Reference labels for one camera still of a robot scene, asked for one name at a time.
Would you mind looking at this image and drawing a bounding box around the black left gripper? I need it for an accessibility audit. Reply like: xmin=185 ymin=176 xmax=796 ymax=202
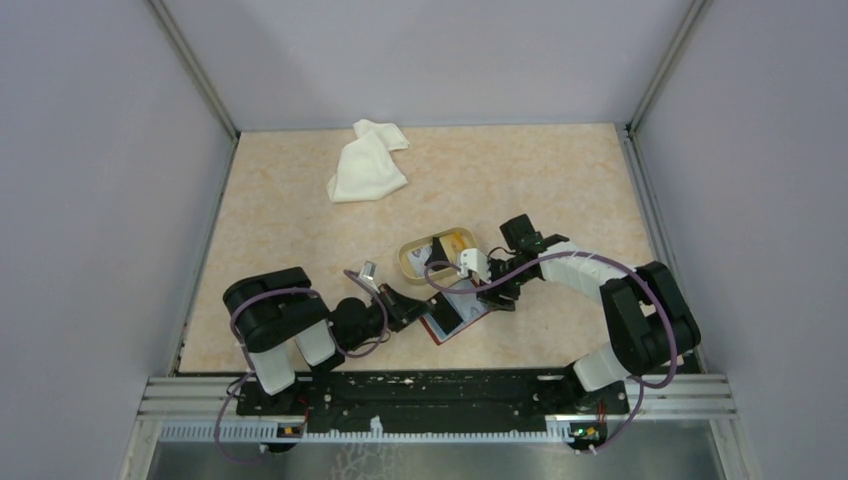
xmin=343 ymin=282 xmax=435 ymax=351

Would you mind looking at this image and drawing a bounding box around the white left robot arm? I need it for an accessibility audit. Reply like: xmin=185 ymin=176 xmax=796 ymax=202
xmin=223 ymin=262 xmax=434 ymax=414

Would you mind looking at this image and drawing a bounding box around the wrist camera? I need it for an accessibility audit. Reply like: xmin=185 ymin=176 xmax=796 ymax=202
xmin=357 ymin=261 xmax=379 ymax=290
xmin=456 ymin=248 xmax=491 ymax=283

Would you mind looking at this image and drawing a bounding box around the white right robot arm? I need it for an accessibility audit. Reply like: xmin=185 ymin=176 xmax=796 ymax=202
xmin=459 ymin=214 xmax=701 ymax=412

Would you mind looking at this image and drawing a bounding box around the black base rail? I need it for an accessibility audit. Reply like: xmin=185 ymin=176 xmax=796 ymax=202
xmin=236 ymin=368 xmax=630 ymax=434

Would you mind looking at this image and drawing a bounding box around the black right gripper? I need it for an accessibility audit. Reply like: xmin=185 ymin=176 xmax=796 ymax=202
xmin=476 ymin=256 xmax=534 ymax=311

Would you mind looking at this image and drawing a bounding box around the beige oval tray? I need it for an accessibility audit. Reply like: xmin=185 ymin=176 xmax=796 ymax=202
xmin=397 ymin=227 xmax=478 ymax=286

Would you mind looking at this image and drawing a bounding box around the red card holder wallet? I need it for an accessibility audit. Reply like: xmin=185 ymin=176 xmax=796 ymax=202
xmin=420 ymin=291 xmax=491 ymax=345

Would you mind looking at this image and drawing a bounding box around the silver VIP card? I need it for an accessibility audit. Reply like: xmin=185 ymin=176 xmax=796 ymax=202
xmin=407 ymin=245 xmax=431 ymax=277

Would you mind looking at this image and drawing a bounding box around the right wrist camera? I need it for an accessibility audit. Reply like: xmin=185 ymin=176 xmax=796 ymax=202
xmin=456 ymin=248 xmax=491 ymax=283

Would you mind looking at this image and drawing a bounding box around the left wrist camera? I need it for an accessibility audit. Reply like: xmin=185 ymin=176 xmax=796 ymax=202
xmin=357 ymin=261 xmax=379 ymax=290

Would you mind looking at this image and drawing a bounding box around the white crumpled cloth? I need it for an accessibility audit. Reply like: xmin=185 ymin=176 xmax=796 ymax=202
xmin=326 ymin=119 xmax=410 ymax=203

